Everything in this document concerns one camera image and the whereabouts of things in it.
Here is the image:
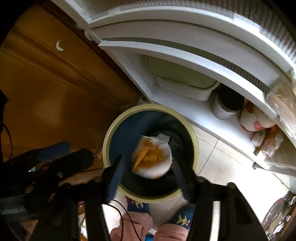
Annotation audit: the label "orange white instant noodle bowl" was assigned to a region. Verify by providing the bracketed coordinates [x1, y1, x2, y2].
[132, 134, 173, 179]

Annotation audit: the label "round green-rimmed trash bin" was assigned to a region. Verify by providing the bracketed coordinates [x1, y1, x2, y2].
[102, 104, 199, 203]

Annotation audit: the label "right blue slipper foot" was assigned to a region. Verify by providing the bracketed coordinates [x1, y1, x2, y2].
[166, 204, 195, 230]

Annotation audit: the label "blue slipper foot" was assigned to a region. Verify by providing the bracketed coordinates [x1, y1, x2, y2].
[125, 196, 149, 214]
[166, 204, 195, 230]

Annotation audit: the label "left blue slipper foot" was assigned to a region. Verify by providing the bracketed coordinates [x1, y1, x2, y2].
[125, 196, 149, 214]

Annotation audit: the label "pink trouser legs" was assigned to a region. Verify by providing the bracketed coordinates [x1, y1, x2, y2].
[110, 212, 189, 241]

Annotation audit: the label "brown wooden cabinet door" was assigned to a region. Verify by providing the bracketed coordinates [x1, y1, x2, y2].
[1, 3, 139, 159]

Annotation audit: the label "dark cylindrical container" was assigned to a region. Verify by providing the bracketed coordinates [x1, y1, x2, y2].
[211, 84, 245, 121]

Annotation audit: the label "white red patterned bowl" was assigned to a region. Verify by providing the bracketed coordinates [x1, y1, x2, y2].
[239, 102, 275, 132]

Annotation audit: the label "white lidded bin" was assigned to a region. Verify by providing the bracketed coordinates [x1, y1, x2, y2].
[145, 56, 220, 101]

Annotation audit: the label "clear plastic food bags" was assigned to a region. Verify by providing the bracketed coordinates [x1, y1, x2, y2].
[254, 81, 295, 158]

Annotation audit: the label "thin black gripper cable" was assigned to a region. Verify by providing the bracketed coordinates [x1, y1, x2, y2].
[111, 199, 142, 241]

